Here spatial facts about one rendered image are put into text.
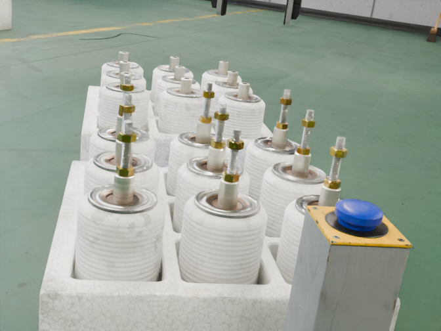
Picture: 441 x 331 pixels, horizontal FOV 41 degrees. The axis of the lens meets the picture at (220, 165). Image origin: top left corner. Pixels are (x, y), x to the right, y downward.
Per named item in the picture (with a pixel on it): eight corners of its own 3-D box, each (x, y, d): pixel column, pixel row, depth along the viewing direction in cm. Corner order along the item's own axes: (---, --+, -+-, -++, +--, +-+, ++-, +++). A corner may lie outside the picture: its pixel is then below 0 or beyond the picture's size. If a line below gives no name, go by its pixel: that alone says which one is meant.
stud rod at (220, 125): (214, 156, 78) (221, 101, 76) (221, 158, 78) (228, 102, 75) (210, 158, 77) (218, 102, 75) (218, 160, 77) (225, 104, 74)
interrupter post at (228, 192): (229, 213, 66) (233, 185, 65) (212, 205, 67) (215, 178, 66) (241, 207, 68) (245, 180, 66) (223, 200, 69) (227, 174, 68)
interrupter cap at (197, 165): (195, 157, 82) (195, 152, 82) (247, 167, 81) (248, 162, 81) (178, 174, 75) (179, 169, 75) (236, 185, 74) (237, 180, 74)
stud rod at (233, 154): (228, 195, 66) (237, 131, 64) (222, 192, 67) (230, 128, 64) (234, 194, 67) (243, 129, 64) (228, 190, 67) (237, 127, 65)
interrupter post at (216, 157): (208, 166, 79) (210, 142, 78) (225, 169, 79) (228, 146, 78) (203, 171, 77) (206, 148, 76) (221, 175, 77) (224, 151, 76)
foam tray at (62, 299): (287, 266, 108) (304, 174, 102) (369, 428, 72) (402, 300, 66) (67, 259, 101) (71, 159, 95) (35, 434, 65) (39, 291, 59)
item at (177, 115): (195, 171, 129) (205, 89, 123) (202, 187, 120) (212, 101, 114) (151, 168, 127) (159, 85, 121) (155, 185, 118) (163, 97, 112)
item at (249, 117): (248, 173, 131) (260, 94, 125) (258, 190, 123) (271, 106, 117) (205, 171, 129) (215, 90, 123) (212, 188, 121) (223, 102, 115)
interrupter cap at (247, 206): (236, 227, 62) (237, 221, 62) (180, 205, 66) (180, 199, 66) (271, 208, 68) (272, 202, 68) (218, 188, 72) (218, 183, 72)
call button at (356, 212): (368, 219, 53) (373, 198, 52) (386, 240, 49) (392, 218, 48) (325, 217, 52) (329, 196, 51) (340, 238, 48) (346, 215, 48)
